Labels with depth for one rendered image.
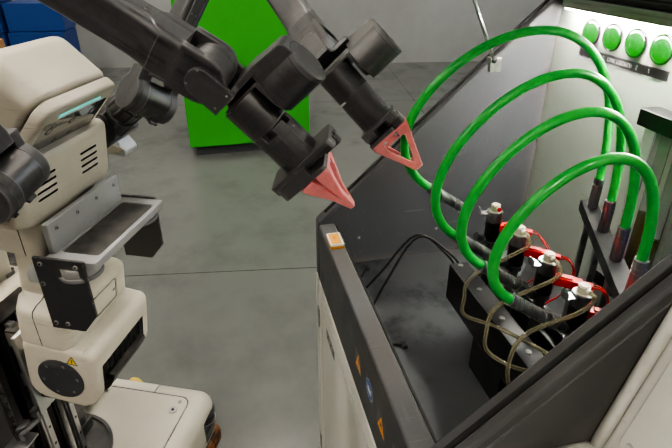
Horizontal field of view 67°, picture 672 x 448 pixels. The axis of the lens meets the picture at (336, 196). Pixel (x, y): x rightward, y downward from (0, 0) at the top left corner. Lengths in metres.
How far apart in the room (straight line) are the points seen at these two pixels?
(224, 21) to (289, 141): 3.33
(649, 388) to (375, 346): 0.39
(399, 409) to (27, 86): 0.75
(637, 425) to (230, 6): 3.60
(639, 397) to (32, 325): 1.04
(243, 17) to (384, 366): 3.35
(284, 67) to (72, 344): 0.79
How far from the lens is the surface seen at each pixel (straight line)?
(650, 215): 0.77
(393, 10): 7.30
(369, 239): 1.25
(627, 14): 1.07
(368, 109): 0.79
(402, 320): 1.11
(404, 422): 0.78
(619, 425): 0.76
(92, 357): 1.19
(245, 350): 2.28
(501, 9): 7.72
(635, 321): 0.68
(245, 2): 3.94
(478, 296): 0.96
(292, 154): 0.64
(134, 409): 1.77
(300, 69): 0.59
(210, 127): 4.12
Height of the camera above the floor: 1.55
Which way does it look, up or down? 27 degrees down
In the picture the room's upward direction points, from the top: straight up
